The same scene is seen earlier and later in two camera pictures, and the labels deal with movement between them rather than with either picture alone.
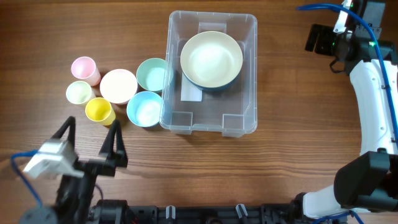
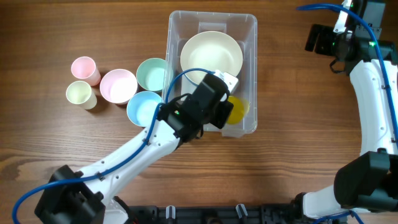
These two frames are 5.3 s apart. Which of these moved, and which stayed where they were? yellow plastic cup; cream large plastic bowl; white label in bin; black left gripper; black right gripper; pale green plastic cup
Moved: black left gripper; yellow plastic cup
Stayed: pale green plastic cup; cream large plastic bowl; white label in bin; black right gripper
